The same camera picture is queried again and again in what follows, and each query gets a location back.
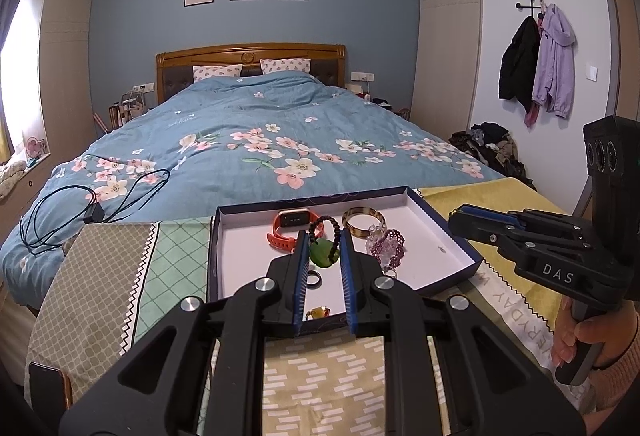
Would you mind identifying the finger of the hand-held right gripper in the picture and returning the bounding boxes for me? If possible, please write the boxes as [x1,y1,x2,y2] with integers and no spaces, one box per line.
[448,205,587,263]
[467,204,594,242]

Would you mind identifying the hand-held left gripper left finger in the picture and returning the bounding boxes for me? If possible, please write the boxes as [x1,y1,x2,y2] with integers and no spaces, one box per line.
[59,230,312,436]

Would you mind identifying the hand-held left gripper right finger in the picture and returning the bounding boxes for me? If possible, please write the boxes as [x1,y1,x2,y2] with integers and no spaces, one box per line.
[340,230,586,436]

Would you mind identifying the green jade pendant brown beads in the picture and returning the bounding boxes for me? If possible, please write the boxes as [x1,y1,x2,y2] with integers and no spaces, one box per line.
[307,215,343,269]

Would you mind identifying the dark blue cardboard box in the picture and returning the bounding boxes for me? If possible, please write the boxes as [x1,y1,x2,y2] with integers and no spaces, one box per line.
[207,186,483,334]

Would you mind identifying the clear crystal bead bracelet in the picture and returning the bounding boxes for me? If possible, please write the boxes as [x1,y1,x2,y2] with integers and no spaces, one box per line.
[365,222,400,278]

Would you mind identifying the purple beaded bracelet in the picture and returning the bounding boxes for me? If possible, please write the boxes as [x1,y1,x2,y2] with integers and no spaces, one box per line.
[377,228,407,267]

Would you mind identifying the person's right forearm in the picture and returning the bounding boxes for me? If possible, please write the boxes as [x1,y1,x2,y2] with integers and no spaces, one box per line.
[580,341,640,417]

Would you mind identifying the person's right hand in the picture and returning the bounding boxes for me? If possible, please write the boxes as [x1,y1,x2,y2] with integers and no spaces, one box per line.
[551,299,627,370]

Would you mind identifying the red smartwatch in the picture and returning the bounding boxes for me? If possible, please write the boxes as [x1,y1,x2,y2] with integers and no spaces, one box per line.
[270,209,323,254]

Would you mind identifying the amber bangle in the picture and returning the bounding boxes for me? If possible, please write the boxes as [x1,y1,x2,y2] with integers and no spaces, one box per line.
[342,207,387,239]

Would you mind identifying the pile of clothes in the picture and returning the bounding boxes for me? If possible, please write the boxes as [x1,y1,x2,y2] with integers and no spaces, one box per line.
[448,121,536,189]

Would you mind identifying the patchwork printed blanket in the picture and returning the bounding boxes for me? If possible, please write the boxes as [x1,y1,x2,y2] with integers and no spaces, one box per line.
[25,186,601,436]

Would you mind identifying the lilac jacket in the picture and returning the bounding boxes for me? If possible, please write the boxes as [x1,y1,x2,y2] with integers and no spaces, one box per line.
[531,3,576,119]

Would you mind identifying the grey framed door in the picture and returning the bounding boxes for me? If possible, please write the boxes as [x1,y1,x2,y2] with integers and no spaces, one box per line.
[570,0,640,217]

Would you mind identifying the black jacket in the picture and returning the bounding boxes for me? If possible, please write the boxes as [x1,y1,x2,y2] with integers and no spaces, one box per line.
[498,16,541,114]

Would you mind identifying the blue floral duvet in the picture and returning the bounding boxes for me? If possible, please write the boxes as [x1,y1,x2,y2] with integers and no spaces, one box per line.
[0,71,506,307]

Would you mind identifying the beige wardrobe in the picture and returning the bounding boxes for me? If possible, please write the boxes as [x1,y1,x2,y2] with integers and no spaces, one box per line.
[411,0,481,142]
[37,0,98,152]

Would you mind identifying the white dotted pillow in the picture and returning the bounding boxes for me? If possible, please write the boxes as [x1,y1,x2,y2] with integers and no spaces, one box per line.
[192,64,243,83]
[259,57,312,77]

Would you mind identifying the wooden headboard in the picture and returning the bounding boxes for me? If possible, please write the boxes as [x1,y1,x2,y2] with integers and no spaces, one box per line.
[155,43,347,106]

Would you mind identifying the cluttered bedside table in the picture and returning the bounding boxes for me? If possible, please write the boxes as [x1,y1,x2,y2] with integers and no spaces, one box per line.
[92,88,148,134]

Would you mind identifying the phone with orange case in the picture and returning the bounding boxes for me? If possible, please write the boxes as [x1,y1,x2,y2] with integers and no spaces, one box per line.
[27,362,73,409]

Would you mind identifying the small pink fan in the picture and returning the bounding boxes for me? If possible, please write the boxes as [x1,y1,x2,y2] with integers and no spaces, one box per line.
[25,136,48,167]

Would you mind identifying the black cable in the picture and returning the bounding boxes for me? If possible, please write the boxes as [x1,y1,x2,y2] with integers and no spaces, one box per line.
[20,168,171,257]

